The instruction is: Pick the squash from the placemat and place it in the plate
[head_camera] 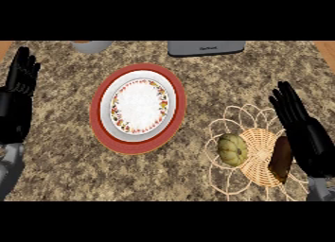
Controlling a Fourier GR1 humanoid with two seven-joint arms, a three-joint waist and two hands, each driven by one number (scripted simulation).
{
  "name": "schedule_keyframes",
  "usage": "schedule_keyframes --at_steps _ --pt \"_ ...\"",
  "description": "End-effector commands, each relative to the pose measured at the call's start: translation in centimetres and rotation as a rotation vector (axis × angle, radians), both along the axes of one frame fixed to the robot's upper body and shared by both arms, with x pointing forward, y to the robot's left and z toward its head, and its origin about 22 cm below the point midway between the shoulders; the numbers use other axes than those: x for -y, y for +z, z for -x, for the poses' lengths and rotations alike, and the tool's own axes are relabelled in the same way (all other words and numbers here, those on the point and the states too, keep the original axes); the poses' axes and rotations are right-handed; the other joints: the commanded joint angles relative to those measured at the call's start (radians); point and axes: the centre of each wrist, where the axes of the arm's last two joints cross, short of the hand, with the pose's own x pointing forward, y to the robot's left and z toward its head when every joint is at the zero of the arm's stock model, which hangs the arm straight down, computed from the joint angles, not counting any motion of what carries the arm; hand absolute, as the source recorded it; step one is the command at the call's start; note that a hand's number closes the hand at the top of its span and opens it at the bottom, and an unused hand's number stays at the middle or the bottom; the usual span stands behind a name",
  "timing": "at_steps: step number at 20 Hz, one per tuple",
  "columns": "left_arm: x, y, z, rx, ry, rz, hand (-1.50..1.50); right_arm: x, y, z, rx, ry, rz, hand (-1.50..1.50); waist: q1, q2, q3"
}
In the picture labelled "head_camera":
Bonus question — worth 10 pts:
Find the brown potato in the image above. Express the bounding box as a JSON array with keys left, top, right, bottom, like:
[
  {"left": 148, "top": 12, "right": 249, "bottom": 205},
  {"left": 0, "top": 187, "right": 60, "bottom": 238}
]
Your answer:
[{"left": 268, "top": 135, "right": 295, "bottom": 185}]

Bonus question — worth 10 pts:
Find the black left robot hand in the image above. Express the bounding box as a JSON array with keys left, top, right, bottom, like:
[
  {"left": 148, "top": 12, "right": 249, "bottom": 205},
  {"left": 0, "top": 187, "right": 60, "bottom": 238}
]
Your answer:
[{"left": 0, "top": 46, "right": 40, "bottom": 147}]

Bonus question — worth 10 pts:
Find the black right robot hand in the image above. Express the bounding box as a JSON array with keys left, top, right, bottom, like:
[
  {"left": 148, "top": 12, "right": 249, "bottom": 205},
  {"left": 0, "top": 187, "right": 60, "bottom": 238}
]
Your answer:
[{"left": 268, "top": 80, "right": 335, "bottom": 179}]

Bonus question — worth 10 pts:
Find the grey round container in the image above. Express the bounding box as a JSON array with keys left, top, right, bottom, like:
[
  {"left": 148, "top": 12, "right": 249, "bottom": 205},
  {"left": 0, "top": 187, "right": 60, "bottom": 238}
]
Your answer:
[{"left": 70, "top": 41, "right": 114, "bottom": 54}]

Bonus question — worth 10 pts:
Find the green squash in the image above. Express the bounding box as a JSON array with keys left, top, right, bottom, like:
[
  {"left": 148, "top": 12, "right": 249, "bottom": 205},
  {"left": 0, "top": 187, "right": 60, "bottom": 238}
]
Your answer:
[{"left": 216, "top": 132, "right": 247, "bottom": 167}]

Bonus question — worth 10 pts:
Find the grey rectangular appliance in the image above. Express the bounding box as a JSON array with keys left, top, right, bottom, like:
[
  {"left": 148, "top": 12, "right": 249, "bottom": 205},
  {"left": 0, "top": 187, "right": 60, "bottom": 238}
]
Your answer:
[{"left": 166, "top": 41, "right": 246, "bottom": 58}]

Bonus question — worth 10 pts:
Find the red-rimmed white floral plate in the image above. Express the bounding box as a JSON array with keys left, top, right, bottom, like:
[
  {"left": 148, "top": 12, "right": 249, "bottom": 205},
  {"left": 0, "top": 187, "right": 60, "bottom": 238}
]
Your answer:
[{"left": 88, "top": 62, "right": 188, "bottom": 155}]

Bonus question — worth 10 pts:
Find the woven wicker placemat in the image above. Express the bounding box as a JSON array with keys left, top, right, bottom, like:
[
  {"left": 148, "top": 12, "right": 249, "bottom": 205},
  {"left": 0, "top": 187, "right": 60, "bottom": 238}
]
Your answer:
[{"left": 204, "top": 103, "right": 311, "bottom": 202}]

